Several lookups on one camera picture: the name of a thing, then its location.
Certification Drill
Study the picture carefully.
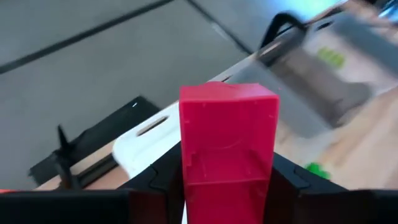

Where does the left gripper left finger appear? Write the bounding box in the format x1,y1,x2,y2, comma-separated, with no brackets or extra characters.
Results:
0,141,187,224

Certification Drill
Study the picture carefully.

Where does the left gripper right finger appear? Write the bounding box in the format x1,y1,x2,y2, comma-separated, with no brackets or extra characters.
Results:
263,151,398,224

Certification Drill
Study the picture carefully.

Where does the green toy brick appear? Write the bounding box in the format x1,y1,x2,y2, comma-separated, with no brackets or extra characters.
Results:
304,162,331,180

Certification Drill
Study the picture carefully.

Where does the small red toy brick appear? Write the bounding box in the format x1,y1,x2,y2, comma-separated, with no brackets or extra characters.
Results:
178,81,280,224

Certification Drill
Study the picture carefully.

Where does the lime toy brick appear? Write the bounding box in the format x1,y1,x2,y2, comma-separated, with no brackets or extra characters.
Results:
317,46,346,69

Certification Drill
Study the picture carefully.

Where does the white plastic bin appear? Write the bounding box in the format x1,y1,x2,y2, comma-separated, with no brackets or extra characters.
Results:
111,101,182,180

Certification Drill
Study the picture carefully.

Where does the smoked grey plastic bin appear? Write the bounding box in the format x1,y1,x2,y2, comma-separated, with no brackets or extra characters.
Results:
256,30,373,128

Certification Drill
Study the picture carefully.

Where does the black looped cable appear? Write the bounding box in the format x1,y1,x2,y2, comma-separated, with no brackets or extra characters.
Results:
259,11,308,52

